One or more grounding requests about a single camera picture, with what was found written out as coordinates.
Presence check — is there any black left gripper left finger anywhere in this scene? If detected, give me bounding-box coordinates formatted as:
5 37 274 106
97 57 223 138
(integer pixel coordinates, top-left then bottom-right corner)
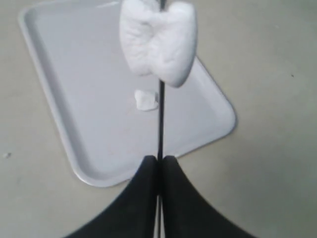
68 156 158 238

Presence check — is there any thin metal skewer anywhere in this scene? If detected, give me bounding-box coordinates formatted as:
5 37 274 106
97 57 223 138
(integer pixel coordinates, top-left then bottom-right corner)
157 0 166 161

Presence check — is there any white plastic tray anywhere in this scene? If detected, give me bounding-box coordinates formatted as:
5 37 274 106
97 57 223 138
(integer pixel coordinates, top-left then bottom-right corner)
19 0 236 187

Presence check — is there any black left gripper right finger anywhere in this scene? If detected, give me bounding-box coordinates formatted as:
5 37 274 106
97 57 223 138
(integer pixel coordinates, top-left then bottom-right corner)
161 156 253 238

